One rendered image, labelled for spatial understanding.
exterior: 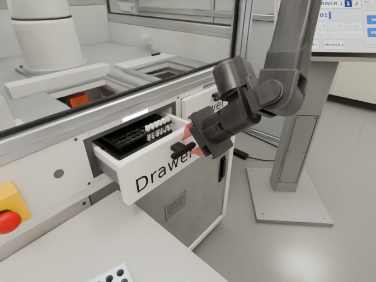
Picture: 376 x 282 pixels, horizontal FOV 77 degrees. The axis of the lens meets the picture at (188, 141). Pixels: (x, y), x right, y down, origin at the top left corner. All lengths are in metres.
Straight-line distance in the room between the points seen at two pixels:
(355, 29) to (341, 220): 1.09
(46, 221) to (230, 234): 1.08
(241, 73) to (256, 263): 1.16
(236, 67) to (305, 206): 1.40
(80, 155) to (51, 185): 0.09
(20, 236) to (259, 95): 0.57
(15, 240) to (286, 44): 0.65
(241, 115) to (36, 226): 0.51
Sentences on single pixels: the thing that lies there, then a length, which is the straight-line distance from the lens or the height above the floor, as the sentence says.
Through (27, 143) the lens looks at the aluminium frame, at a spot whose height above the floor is 0.97.
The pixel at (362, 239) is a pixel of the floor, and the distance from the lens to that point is 1.79.
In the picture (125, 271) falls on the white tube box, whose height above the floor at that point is 0.80.
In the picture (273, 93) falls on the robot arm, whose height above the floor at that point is 1.08.
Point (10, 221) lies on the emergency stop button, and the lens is 0.52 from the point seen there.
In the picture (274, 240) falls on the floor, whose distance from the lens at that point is 1.55.
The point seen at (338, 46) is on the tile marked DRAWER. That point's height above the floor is 1.00.
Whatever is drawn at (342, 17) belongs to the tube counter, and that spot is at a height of 1.10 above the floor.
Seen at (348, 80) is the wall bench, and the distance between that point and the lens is 3.42.
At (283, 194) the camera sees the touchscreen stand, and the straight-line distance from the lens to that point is 1.77.
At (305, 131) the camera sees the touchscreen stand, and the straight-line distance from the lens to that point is 1.53.
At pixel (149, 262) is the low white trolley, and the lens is 0.53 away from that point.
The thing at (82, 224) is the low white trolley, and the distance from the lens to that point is 0.62.
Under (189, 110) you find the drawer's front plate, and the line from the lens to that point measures 0.76.
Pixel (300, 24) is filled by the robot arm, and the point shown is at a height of 1.17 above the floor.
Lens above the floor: 1.21
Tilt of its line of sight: 33 degrees down
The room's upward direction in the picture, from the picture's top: straight up
